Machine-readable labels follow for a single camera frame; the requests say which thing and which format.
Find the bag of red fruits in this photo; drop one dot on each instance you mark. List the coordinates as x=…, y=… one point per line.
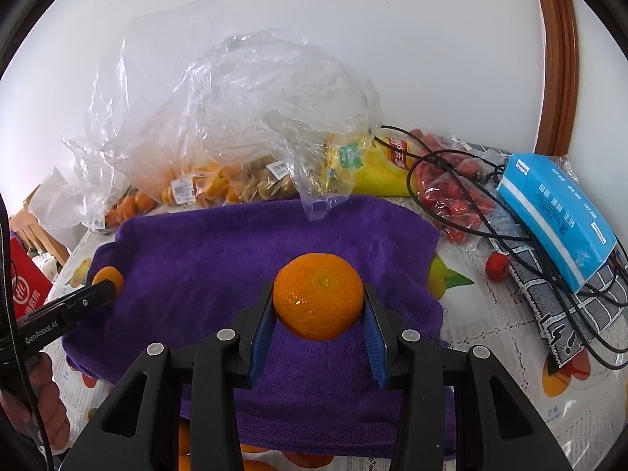
x=449, y=181

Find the clear bag of kumquats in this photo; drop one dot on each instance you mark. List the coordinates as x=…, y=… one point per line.
x=191, y=110

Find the wooden chair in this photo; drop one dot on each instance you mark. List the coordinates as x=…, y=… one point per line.
x=26, y=226

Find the fruit print tablecloth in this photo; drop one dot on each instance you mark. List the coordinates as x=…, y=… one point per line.
x=187, y=275

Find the small red fruit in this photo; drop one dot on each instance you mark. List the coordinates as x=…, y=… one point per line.
x=497, y=267

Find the patterned grey pouch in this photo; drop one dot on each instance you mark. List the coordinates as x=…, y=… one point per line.
x=568, y=322

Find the oval orange kumquat fruit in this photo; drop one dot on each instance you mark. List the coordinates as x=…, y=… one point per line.
x=113, y=280

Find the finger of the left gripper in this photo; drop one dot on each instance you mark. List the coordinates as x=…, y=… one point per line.
x=96, y=295

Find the left human hand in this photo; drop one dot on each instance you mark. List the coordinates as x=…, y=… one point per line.
x=51, y=408

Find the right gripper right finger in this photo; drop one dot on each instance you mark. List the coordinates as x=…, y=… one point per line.
x=497, y=426

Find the brown wooden door frame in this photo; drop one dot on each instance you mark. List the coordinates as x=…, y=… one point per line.
x=561, y=77

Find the white plastic bag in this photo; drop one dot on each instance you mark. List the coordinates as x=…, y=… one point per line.
x=62, y=208

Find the yellow snack bag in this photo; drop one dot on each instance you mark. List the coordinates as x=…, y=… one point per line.
x=368, y=165

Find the red paper shopping bag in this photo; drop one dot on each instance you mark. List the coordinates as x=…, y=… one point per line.
x=30, y=286

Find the clear bag of tangerines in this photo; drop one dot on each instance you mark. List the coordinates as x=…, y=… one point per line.
x=114, y=200

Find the blue tissue pack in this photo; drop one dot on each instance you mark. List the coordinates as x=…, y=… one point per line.
x=571, y=230

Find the large orange tangerine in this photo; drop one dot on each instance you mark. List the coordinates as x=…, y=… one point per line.
x=184, y=452

